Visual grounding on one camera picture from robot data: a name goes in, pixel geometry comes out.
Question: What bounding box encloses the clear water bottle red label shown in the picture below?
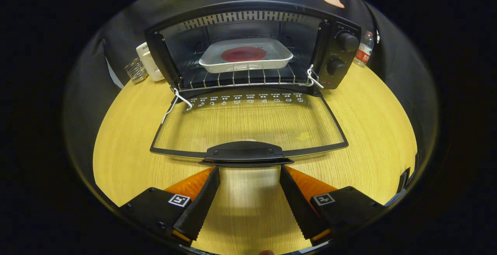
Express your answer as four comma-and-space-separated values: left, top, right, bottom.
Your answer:
353, 31, 374, 68

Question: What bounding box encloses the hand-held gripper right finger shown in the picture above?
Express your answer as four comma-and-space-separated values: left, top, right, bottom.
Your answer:
280, 165, 389, 248

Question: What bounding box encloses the black backdrop cloth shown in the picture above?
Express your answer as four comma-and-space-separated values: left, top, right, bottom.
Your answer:
64, 0, 439, 193

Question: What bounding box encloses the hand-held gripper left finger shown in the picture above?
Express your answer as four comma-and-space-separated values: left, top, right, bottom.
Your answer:
118, 166, 221, 248

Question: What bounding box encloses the white bread toaster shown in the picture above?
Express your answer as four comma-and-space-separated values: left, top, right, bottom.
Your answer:
136, 42, 165, 82

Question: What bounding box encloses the white square plate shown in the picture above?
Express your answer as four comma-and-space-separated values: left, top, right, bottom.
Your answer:
198, 38, 294, 73

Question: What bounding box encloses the black toaster oven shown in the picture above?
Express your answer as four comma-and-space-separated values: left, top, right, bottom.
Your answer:
144, 1, 361, 167

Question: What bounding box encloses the pink ham slice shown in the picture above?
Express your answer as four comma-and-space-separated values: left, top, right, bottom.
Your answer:
221, 46, 267, 62

